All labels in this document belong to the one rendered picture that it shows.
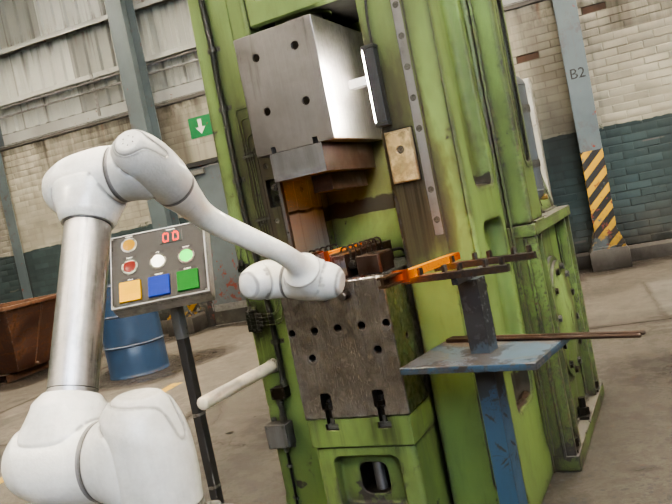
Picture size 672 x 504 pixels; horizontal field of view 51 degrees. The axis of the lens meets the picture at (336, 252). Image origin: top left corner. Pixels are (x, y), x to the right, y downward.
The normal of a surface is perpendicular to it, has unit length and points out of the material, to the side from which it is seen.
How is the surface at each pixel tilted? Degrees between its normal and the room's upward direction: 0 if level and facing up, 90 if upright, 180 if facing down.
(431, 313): 90
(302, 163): 90
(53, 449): 53
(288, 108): 90
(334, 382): 90
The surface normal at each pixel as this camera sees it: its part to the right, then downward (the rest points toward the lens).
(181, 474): 0.77, -0.11
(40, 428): -0.35, -0.39
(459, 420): -0.43, 0.14
